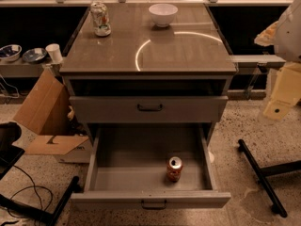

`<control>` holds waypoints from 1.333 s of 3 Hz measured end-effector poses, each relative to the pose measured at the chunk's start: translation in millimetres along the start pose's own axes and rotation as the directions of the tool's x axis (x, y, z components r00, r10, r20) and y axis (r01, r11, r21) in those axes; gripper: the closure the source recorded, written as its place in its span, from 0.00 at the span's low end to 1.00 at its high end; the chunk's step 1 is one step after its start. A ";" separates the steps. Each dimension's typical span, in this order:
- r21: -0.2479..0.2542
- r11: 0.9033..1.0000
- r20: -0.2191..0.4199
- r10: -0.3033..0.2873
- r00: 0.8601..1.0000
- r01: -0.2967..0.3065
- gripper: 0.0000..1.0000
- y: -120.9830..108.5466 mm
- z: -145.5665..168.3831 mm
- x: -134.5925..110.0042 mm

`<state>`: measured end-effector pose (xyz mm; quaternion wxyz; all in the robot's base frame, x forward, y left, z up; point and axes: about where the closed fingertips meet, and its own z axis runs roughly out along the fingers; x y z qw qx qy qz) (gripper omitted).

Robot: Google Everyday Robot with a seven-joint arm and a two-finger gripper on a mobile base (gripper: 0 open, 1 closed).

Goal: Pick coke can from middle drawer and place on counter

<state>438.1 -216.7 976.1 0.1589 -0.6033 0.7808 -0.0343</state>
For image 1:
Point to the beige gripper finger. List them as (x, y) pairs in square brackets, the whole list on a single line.
[(286, 92)]

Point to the red coke can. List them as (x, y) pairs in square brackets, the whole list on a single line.
[(174, 168)]

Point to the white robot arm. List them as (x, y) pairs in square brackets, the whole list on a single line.
[(285, 36)]

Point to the grey drawer cabinet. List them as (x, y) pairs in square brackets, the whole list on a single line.
[(187, 58)]

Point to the open middle drawer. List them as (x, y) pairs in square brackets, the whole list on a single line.
[(127, 169)]

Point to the white green soda can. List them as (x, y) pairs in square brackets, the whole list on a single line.
[(100, 19)]

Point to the closed top drawer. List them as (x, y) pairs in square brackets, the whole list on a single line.
[(150, 109)]

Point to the grey side shelf right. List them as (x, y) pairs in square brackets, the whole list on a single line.
[(248, 64)]

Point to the grey side shelf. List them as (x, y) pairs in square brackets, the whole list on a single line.
[(21, 69), (248, 64)]

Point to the black chair leg right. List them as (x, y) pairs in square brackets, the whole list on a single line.
[(264, 173)]

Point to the white ceramic bowl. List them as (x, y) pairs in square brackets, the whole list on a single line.
[(163, 14)]

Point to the white paper cup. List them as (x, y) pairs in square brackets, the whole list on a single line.
[(54, 52)]

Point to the brown cardboard box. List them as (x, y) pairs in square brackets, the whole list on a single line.
[(45, 112)]

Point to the blue patterned bowl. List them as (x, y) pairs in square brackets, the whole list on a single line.
[(35, 55)]

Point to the grey side shelf left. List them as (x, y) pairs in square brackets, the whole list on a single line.
[(21, 69)]

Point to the black chair base left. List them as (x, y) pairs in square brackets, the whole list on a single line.
[(44, 179)]

